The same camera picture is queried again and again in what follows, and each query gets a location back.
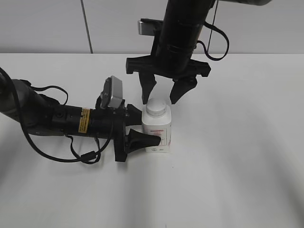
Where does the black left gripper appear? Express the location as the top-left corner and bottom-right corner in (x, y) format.
(113, 99), (161, 162)

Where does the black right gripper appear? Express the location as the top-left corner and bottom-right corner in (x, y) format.
(126, 55), (211, 104)

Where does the white yili changqing bottle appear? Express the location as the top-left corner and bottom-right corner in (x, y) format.
(142, 104), (171, 153)

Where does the white bottle cap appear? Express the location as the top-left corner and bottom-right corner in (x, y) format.
(146, 98), (167, 117)

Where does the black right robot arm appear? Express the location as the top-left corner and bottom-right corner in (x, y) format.
(126, 0), (230, 105)

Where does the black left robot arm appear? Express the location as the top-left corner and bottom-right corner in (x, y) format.
(12, 76), (161, 162)

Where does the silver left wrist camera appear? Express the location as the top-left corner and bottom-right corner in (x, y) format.
(100, 76), (123, 109)

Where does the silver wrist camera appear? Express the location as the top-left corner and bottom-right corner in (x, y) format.
(137, 18), (163, 36)
(100, 76), (123, 109)

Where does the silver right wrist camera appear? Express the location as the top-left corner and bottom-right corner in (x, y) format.
(137, 18), (163, 36)

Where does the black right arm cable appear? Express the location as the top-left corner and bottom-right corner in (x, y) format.
(196, 0), (230, 61)

